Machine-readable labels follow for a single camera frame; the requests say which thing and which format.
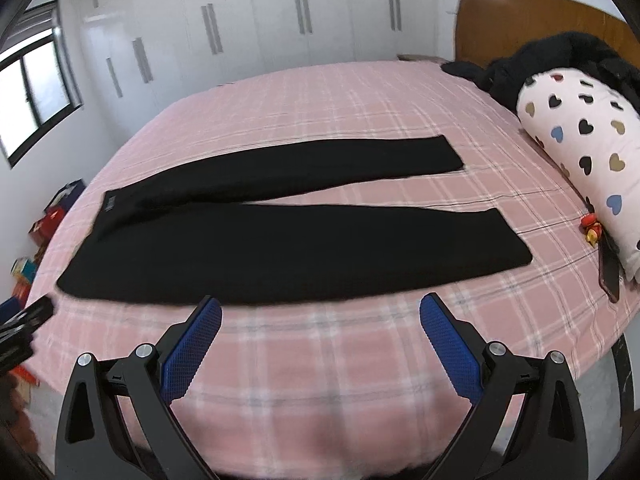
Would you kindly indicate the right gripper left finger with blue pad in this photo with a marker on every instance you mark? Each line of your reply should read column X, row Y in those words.
column 93, row 441

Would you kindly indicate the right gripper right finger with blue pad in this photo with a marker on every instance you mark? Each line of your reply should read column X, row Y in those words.
column 549, row 438

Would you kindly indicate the black pants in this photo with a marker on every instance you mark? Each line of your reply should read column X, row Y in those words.
column 226, row 227

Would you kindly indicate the colourful boxes on floor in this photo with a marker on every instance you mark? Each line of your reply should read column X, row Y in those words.
column 41, row 232

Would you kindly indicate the dark brown belt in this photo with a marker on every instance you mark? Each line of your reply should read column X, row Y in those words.
column 609, row 269

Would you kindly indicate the red yellow toy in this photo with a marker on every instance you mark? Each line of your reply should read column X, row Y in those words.
column 592, row 229

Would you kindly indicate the white heart pattern pillow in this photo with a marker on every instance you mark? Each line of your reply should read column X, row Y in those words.
column 591, row 132

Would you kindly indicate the white wardrobe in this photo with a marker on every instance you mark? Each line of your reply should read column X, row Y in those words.
column 143, row 55

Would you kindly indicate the black fuzzy garment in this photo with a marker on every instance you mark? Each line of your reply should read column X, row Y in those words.
column 503, row 78

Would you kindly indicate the brown wooden headboard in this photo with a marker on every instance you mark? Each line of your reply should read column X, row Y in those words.
column 489, row 29

